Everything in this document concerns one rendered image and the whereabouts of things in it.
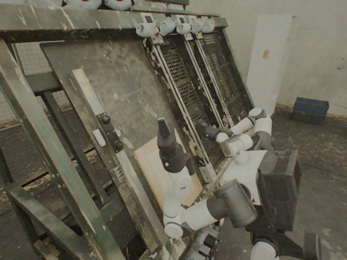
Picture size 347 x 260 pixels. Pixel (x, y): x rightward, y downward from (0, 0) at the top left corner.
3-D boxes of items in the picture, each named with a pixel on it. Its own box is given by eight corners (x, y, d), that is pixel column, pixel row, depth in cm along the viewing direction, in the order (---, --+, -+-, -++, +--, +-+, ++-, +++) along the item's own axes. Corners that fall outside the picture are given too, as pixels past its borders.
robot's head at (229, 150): (248, 150, 90) (242, 134, 90) (233, 158, 88) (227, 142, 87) (239, 149, 96) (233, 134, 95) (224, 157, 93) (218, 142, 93)
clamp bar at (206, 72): (231, 148, 188) (257, 143, 172) (178, 23, 172) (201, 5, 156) (235, 143, 195) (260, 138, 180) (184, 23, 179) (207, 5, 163)
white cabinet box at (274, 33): (267, 120, 454) (292, 14, 361) (241, 114, 484) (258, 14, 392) (273, 112, 497) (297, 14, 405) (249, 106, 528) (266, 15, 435)
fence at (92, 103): (158, 245, 106) (163, 246, 103) (68, 73, 93) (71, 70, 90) (163, 238, 110) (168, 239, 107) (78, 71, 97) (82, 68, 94)
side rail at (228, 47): (248, 121, 248) (257, 119, 241) (213, 34, 233) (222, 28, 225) (250, 119, 254) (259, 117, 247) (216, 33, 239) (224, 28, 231)
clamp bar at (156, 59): (204, 184, 146) (235, 182, 130) (130, 23, 130) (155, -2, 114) (210, 176, 153) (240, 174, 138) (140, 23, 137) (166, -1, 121)
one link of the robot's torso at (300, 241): (322, 247, 95) (315, 216, 91) (321, 272, 85) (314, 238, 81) (259, 234, 113) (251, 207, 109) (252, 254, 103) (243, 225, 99)
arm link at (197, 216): (185, 221, 99) (222, 203, 88) (179, 246, 88) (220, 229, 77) (168, 206, 97) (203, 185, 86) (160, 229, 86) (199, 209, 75)
